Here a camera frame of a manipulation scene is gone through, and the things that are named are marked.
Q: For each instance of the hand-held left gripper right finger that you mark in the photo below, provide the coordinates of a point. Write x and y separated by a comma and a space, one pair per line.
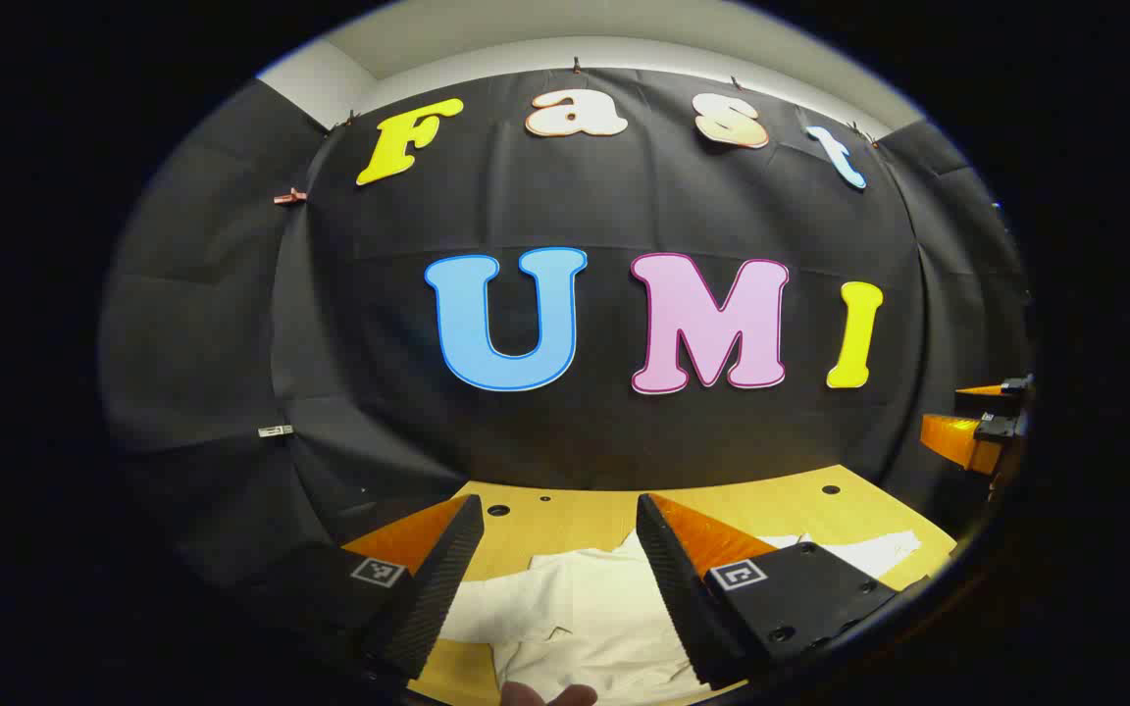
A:
673, 588

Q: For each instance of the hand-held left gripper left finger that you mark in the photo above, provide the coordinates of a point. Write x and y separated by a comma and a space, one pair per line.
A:
437, 588

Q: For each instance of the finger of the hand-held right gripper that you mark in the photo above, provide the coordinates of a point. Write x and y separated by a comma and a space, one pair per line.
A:
987, 389
957, 438

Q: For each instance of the cream sweatshirt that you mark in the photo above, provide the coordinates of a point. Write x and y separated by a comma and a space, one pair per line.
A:
585, 608

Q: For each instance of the white clip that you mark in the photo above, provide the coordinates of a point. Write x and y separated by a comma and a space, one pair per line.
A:
276, 430

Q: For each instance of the black backdrop cloth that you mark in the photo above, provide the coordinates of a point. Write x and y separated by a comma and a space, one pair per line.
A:
379, 324

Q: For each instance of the copper clip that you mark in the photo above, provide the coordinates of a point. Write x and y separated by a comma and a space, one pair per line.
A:
290, 197

